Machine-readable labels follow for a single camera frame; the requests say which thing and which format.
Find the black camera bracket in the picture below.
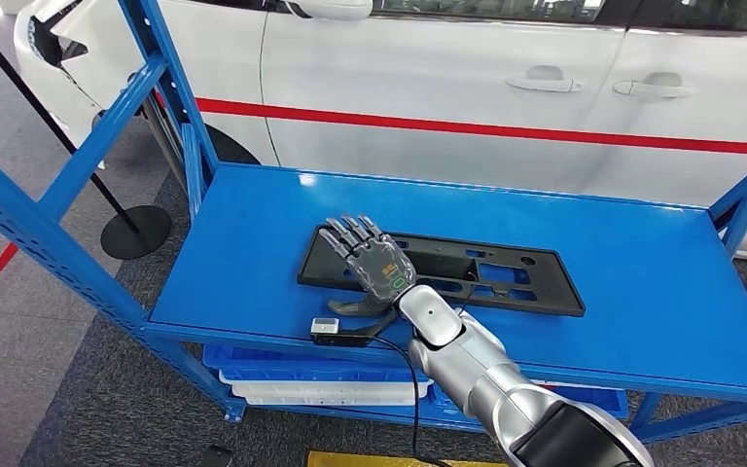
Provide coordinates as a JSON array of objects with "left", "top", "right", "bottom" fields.
[{"left": 309, "top": 307, "right": 402, "bottom": 350}]

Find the black stanchion post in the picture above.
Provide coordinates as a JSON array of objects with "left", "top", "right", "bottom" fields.
[{"left": 0, "top": 3, "right": 173, "bottom": 261}]

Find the white car with red stripe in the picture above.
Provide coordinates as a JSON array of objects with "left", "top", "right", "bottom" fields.
[{"left": 14, "top": 0, "right": 747, "bottom": 265}]

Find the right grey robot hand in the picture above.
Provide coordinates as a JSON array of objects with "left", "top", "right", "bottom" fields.
[{"left": 317, "top": 214, "right": 418, "bottom": 318}]

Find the white plastic crate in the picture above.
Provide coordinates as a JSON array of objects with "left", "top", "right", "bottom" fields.
[
  {"left": 218, "top": 370, "right": 434, "bottom": 400},
  {"left": 244, "top": 394, "right": 416, "bottom": 408},
  {"left": 534, "top": 381, "right": 613, "bottom": 392}
]

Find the blue plastic crate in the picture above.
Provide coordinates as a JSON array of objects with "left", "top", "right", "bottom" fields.
[
  {"left": 428, "top": 383, "right": 630, "bottom": 421},
  {"left": 202, "top": 344, "right": 436, "bottom": 384}
]

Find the blue metal shelf rack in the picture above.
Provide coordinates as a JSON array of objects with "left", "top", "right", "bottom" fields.
[{"left": 0, "top": 0, "right": 747, "bottom": 446}]

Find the black plastic panel part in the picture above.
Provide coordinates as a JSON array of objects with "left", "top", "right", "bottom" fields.
[{"left": 297, "top": 224, "right": 587, "bottom": 318}]

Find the thin black wire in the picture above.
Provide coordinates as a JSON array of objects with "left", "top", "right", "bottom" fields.
[{"left": 457, "top": 272, "right": 480, "bottom": 317}]

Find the grey aluminium profile bar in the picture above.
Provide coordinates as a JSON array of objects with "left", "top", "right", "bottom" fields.
[{"left": 141, "top": 96, "right": 188, "bottom": 193}]

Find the thick black cable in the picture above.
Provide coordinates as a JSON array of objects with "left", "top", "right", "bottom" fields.
[{"left": 372, "top": 335, "right": 453, "bottom": 467}]

